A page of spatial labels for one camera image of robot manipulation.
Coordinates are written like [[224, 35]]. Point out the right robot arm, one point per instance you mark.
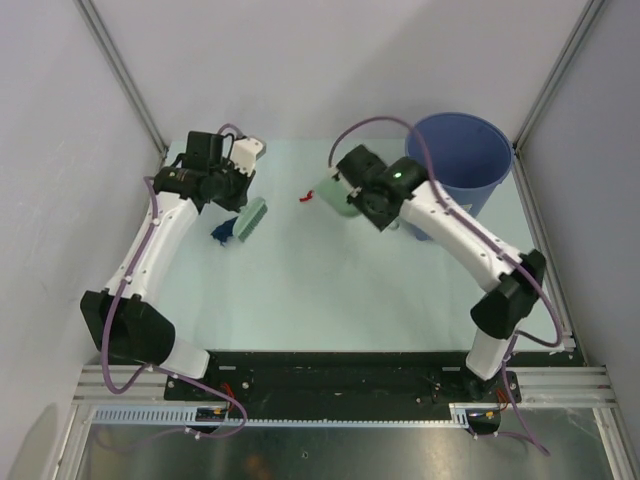
[[510, 279]]

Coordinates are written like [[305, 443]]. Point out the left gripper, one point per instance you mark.
[[244, 180]]

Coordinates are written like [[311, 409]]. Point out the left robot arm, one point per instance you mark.
[[122, 318]]

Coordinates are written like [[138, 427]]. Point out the right aluminium frame post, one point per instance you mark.
[[586, 21]]

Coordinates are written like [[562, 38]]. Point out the dark blue paper scrap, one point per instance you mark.
[[223, 232]]

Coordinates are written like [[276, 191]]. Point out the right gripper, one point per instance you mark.
[[381, 221]]

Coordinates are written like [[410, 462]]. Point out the small red paper scrap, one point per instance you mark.
[[307, 197]]

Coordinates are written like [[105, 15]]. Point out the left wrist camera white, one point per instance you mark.
[[245, 154]]

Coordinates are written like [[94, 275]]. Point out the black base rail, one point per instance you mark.
[[369, 387]]

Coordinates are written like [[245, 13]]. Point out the aluminium frame post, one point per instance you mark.
[[115, 61], [586, 21]]

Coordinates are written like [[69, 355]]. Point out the green dustpan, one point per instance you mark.
[[337, 193]]

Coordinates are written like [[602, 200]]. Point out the green hand brush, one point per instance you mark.
[[249, 218]]

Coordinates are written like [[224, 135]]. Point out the blue plastic bucket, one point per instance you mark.
[[470, 156]]

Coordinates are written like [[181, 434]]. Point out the left aluminium frame post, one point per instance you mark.
[[115, 61]]

